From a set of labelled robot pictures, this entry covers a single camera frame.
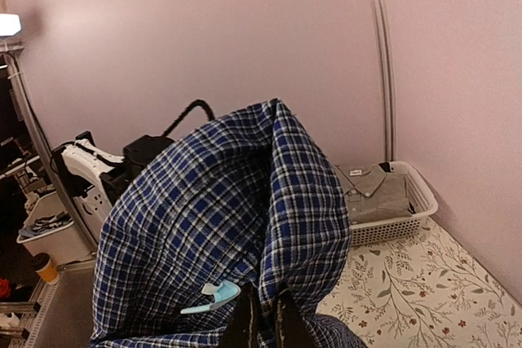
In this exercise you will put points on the blue plaid long sleeve shirt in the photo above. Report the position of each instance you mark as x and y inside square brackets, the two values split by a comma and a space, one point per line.
[248, 198]

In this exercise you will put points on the floral patterned table mat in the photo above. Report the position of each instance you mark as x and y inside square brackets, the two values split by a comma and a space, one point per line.
[423, 290]

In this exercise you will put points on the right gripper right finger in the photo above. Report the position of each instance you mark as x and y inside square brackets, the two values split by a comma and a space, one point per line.
[290, 327]

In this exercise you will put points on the light blue clothes tag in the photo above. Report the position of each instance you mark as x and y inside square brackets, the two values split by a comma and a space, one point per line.
[222, 294]

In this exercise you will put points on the white storage bin background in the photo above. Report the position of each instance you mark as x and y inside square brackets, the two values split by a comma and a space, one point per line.
[49, 229]

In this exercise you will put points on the grey folded shirt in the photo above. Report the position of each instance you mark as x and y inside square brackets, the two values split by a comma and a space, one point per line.
[373, 194]

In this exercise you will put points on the yellow paper cup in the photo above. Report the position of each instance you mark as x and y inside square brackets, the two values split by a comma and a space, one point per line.
[45, 268]

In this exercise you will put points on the left aluminium corner post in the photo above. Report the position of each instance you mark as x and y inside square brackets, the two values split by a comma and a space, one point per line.
[384, 48]

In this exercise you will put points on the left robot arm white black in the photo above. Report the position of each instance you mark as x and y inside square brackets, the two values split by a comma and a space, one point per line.
[95, 179]

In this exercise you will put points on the white plastic basket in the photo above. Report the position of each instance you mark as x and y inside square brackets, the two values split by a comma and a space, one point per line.
[423, 204]

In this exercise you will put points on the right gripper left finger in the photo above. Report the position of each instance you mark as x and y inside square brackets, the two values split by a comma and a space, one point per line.
[243, 324]

